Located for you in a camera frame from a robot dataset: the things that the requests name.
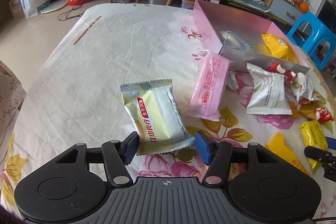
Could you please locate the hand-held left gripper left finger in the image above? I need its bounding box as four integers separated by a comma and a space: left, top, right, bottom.
52, 132, 139, 187

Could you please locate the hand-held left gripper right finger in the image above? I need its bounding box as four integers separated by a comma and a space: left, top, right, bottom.
195, 131, 282, 186

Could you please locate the narrow yellow snack packet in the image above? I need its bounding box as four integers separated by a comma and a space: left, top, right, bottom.
300, 120, 329, 170

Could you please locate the large yellow snack packet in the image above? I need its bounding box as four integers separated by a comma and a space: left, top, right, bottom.
261, 32, 298, 63
265, 132, 309, 174

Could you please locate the beige snack packet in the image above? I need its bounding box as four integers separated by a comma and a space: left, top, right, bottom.
120, 79, 195, 156

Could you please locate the pink cardboard box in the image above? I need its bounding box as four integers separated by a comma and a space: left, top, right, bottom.
193, 0, 311, 74

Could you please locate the small red candy packet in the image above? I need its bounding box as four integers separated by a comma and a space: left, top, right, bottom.
316, 107, 333, 123

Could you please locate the gold brown snack packet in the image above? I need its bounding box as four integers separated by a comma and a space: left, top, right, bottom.
289, 98, 326, 119

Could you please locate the silver red snack packet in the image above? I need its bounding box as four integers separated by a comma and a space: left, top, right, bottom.
286, 73, 319, 105

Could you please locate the pink snack packet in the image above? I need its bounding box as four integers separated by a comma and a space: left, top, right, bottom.
189, 50, 231, 122

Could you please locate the white green snack packet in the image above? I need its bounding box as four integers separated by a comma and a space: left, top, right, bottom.
246, 63, 293, 115

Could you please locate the red white candy packet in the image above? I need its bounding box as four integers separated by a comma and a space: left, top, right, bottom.
268, 62, 297, 85

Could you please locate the clear wrapped pastry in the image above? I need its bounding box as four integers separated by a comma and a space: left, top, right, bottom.
219, 30, 252, 50

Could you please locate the blue plastic stool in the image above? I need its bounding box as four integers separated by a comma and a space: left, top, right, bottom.
286, 12, 336, 72

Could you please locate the black television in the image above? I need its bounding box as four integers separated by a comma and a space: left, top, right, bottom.
316, 0, 336, 28

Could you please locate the floral cloth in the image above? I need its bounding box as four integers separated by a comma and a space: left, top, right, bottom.
0, 60, 27, 146

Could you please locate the stack of papers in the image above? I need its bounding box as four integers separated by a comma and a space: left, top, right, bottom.
235, 0, 271, 12

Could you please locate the black floor cable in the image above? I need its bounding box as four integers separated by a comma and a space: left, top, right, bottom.
58, 5, 85, 21

